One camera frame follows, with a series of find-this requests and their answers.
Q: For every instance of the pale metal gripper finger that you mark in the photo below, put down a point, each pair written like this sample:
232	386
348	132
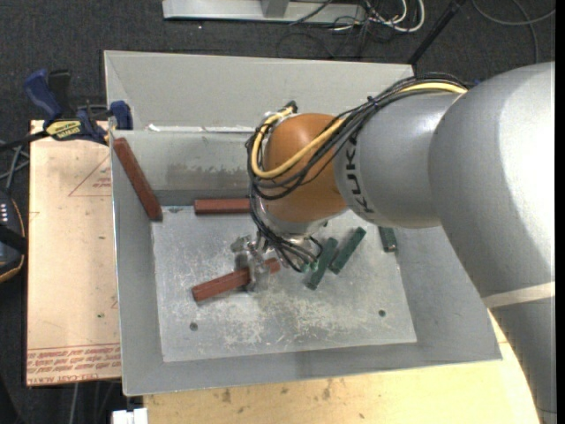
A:
243	263
261	279

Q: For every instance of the red-brown block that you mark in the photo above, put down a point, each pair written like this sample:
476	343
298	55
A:
220	206
220	284
139	179

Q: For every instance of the dark green flat block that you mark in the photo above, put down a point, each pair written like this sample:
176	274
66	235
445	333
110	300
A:
324	263
348	250
388	239

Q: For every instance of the grey metal bin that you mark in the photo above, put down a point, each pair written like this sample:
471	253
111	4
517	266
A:
309	325

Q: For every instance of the brown cardboard board, red print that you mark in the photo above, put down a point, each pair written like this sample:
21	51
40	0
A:
70	259

